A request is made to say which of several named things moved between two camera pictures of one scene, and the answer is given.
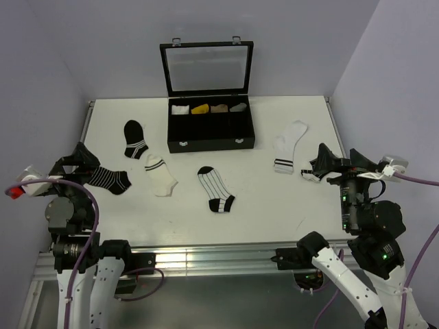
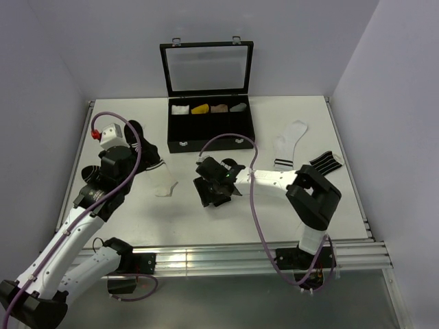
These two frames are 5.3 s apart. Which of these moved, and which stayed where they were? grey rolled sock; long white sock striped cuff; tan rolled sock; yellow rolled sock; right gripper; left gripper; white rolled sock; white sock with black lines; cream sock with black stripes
Moved: white sock with black lines; left gripper; right gripper
Stayed: grey rolled sock; yellow rolled sock; tan rolled sock; long white sock striped cuff; cream sock with black stripes; white rolled sock
